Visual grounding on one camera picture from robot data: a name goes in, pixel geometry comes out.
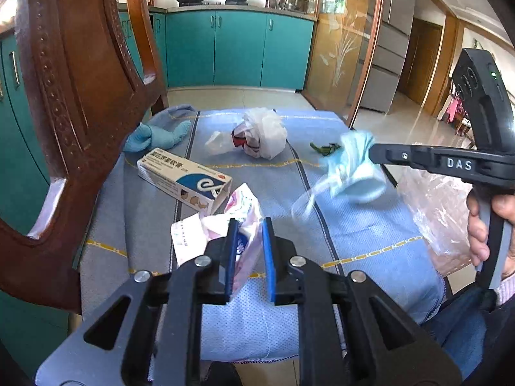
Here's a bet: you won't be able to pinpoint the blue woven cloth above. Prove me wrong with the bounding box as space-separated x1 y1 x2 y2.
78 106 445 364

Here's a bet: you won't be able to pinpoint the person's blue jeans leg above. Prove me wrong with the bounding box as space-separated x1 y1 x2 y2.
422 285 515 382

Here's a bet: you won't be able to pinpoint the carved wooden chair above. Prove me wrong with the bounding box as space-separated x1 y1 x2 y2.
0 0 170 314

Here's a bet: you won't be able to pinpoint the small green scrap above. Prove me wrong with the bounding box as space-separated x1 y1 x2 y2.
309 142 342 157

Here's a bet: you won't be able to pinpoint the etched glass sliding door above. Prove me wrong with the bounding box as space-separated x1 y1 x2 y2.
302 0 387 127

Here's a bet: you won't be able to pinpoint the white teal medicine box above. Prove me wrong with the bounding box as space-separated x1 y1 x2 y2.
137 147 233 215

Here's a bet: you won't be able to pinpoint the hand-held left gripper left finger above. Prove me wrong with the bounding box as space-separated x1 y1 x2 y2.
34 217 242 386

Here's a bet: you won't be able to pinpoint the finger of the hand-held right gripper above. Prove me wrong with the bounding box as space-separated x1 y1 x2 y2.
368 142 438 170

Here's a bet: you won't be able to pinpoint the blue face mask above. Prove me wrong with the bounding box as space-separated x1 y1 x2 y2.
292 130 387 226

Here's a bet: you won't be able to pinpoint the pink plastic bag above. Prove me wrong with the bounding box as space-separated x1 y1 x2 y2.
201 183 264 294

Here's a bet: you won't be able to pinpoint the person's right hand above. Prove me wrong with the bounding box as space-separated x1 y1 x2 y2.
467 193 515 278

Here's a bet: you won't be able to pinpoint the white printed wrapper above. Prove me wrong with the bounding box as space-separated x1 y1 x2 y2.
170 214 214 270

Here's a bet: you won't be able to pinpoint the grey refrigerator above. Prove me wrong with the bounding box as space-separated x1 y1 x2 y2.
360 0 417 113

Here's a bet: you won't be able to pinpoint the person's right forearm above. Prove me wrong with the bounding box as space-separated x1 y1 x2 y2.
495 271 515 306

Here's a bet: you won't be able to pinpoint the clear plastic liner bag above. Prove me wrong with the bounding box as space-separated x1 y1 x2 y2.
396 166 475 276

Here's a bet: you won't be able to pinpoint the teal lower cabinets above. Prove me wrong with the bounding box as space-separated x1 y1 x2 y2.
0 8 315 371

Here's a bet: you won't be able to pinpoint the crumpled white plastic bag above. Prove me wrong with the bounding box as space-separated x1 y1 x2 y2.
204 107 288 160

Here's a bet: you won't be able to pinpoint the teal rubber glove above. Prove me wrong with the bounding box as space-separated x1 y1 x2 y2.
123 121 192 153

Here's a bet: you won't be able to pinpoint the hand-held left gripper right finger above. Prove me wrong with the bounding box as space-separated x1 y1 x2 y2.
262 216 463 386

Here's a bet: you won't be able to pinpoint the brown wooden door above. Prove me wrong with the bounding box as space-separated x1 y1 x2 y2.
398 18 443 105

